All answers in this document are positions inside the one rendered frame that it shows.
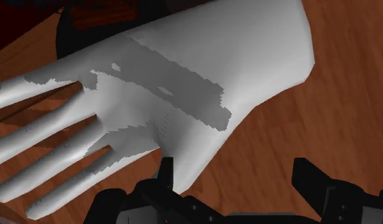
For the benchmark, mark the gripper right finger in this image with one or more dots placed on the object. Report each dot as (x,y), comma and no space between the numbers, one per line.
(334,198)

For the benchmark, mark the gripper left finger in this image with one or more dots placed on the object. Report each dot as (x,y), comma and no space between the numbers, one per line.
(154,204)

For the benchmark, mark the white fork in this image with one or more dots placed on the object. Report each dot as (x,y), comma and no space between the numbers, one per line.
(247,56)

